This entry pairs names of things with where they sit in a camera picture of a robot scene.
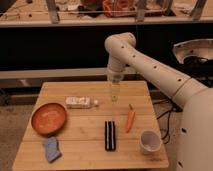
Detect black ridged block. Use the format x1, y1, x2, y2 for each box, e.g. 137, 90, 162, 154
105, 121, 116, 151

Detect orange carrot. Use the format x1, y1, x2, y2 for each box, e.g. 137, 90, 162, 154
125, 104, 135, 133

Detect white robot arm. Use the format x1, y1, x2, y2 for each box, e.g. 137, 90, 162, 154
105, 32, 213, 171

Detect orange object on shelf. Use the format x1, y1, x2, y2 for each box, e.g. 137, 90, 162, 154
102, 0, 135, 17

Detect black cable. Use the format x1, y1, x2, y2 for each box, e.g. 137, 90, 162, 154
153, 98, 183, 145

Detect white domed robot base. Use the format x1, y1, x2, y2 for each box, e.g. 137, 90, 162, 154
173, 38, 213, 64

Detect wooden table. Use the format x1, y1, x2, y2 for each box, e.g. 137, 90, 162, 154
13, 81, 169, 171

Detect blue sponge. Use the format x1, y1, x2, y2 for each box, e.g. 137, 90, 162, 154
43, 137, 62, 163

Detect orange bowl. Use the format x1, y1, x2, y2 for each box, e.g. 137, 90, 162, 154
31, 103, 67, 136

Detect white cup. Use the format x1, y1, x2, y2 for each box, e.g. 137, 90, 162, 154
139, 130, 162, 155

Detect clear plastic water bottle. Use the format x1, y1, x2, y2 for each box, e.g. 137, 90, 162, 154
65, 97, 99, 109

